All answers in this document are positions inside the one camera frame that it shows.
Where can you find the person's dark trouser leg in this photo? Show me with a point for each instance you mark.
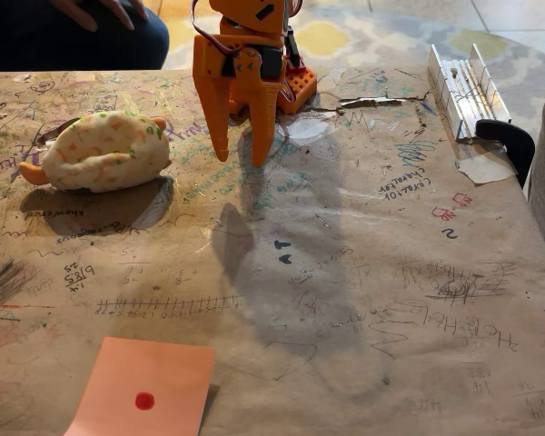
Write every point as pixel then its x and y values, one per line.
pixel 68 38

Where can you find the cream spotted plush toy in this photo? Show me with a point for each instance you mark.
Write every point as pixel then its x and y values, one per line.
pixel 104 152

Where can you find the black clamp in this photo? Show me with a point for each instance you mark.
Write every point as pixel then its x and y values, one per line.
pixel 508 143

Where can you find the aluminium rail bracket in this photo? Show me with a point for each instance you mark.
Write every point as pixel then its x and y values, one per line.
pixel 465 97

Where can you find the person's hand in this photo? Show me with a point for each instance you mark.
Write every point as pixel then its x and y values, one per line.
pixel 102 11

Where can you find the pink paper with red dot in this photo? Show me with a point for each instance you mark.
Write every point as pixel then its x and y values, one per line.
pixel 147 386

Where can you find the brown scribbled paper table cover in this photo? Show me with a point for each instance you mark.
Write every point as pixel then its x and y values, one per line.
pixel 272 272

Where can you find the orange robot base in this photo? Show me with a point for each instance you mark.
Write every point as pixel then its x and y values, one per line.
pixel 295 84

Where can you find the patterned yellow grey rug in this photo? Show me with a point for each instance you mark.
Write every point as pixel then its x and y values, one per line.
pixel 368 36

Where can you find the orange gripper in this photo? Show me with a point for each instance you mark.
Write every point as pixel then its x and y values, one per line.
pixel 207 64

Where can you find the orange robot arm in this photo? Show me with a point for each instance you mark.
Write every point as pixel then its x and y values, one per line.
pixel 254 11

